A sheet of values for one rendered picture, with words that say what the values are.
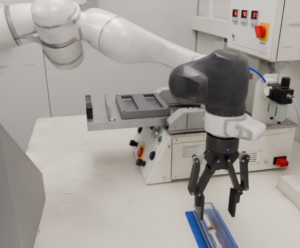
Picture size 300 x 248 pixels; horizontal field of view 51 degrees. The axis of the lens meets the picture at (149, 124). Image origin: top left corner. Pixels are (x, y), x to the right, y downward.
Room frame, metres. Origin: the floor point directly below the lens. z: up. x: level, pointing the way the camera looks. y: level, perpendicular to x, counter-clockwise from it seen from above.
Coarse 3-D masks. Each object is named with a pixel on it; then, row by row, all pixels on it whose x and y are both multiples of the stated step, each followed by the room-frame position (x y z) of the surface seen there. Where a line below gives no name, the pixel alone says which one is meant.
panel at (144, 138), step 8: (144, 128) 1.17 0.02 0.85; (160, 128) 1.03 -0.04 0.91; (136, 136) 1.22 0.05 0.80; (144, 136) 1.13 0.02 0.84; (144, 144) 1.10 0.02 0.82; (152, 144) 1.03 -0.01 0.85; (160, 144) 0.97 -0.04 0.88; (136, 152) 1.13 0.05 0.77; (144, 152) 1.06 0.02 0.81; (152, 160) 0.96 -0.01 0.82; (144, 168) 0.99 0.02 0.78; (144, 176) 0.96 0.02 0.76
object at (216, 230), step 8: (208, 208) 0.74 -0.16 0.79; (208, 216) 0.70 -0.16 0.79; (216, 216) 0.70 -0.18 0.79; (208, 224) 0.67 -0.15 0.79; (216, 224) 0.67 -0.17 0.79; (208, 232) 0.64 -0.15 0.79; (216, 232) 0.64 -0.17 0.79; (224, 232) 0.64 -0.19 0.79; (216, 240) 0.61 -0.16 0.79; (224, 240) 0.61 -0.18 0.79; (232, 240) 0.61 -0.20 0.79
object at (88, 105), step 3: (87, 96) 1.10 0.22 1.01; (90, 96) 1.11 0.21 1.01; (87, 99) 1.06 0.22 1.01; (90, 99) 1.07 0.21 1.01; (87, 102) 1.03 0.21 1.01; (90, 102) 1.03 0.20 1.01; (87, 105) 1.00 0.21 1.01; (90, 105) 1.00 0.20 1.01; (87, 108) 0.98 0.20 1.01; (90, 108) 0.98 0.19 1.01; (87, 111) 0.98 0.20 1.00; (90, 111) 0.98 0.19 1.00; (87, 114) 0.98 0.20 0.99; (90, 114) 0.98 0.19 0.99; (87, 117) 0.98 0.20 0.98; (90, 117) 0.98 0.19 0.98
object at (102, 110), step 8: (104, 96) 1.12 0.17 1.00; (96, 104) 1.13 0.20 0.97; (104, 104) 1.13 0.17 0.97; (112, 104) 1.13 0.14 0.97; (96, 112) 1.04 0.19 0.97; (104, 112) 1.04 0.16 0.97; (112, 112) 1.04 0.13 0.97; (88, 120) 0.97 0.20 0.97; (96, 120) 0.97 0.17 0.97; (104, 120) 0.97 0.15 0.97; (120, 120) 0.97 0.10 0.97; (128, 120) 0.97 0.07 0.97; (136, 120) 0.97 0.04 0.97; (144, 120) 0.98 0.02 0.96; (152, 120) 0.99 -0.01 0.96; (160, 120) 0.99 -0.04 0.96; (88, 128) 0.94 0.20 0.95; (96, 128) 0.95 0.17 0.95; (104, 128) 0.95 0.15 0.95; (112, 128) 0.96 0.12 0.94; (120, 128) 0.96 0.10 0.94
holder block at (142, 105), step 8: (120, 96) 1.15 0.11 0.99; (128, 96) 1.16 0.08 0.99; (136, 96) 1.15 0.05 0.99; (144, 96) 1.18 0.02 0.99; (152, 96) 1.18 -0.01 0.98; (160, 96) 1.15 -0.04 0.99; (120, 104) 1.05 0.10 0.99; (128, 104) 1.10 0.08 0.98; (136, 104) 1.05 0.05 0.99; (144, 104) 1.05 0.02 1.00; (152, 104) 1.10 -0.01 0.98; (160, 104) 1.07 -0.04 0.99; (120, 112) 1.01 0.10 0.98; (128, 112) 0.98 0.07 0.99; (136, 112) 0.99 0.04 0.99; (144, 112) 0.99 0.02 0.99; (152, 112) 1.00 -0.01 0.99; (160, 112) 1.00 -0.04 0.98; (168, 112) 1.01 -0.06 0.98
